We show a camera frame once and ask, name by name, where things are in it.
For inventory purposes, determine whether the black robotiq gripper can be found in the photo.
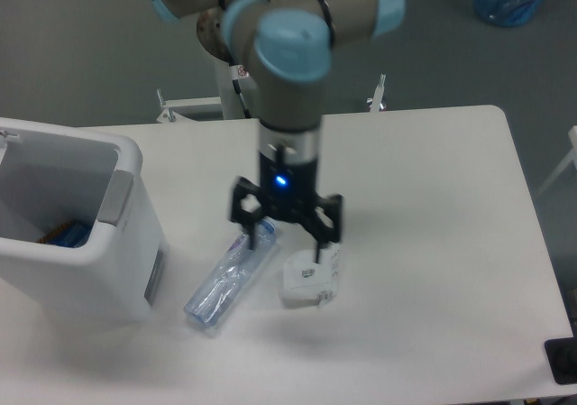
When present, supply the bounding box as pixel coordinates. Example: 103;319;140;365
229;151;344;264

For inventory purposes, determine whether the white push-lid trash can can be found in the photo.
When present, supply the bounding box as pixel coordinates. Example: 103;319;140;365
1;118;167;321

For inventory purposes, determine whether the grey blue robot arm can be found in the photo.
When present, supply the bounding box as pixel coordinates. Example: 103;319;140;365
151;0;406;249

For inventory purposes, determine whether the blue item inside trash can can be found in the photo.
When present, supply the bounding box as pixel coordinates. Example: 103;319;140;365
36;221;92;248

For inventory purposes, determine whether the white face mask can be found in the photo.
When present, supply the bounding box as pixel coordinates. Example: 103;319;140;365
275;244;341;309

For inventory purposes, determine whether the clear plastic water bottle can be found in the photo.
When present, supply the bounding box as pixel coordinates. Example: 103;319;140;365
183;218;279;336

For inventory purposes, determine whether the black device at table edge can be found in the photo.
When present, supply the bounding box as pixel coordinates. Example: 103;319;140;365
545;337;576;385

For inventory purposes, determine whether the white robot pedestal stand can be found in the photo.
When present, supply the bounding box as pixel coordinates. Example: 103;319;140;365
155;7;393;124

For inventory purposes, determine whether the black cable on pedestal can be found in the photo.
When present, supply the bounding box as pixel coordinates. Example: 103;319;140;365
228;64;252;120

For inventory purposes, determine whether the white frame at right edge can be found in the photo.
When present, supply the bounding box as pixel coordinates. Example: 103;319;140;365
536;126;577;198

